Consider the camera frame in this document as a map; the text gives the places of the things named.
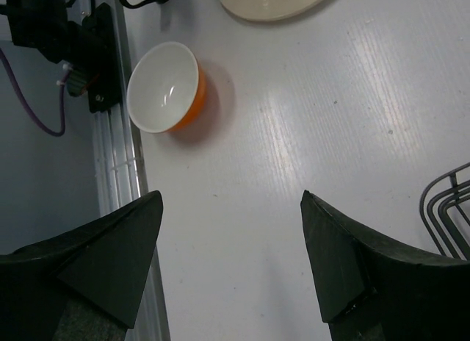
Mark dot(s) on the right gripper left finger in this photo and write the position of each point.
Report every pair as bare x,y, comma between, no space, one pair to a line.
85,284

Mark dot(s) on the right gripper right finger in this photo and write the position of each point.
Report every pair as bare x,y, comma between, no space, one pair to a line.
372,287

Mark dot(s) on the green and cream plate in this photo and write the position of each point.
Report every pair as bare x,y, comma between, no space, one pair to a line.
267,10

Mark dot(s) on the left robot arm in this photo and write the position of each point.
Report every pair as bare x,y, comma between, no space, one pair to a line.
44,25

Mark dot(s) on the white bowl orange outside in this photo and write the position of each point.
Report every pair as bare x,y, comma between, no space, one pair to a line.
166,90

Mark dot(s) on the aluminium frame rail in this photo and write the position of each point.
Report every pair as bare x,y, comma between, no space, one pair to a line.
120,174

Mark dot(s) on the black wire dish rack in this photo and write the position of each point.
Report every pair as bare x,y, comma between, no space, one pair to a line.
444,210

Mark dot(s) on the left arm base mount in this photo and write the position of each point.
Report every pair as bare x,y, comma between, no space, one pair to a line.
94,59

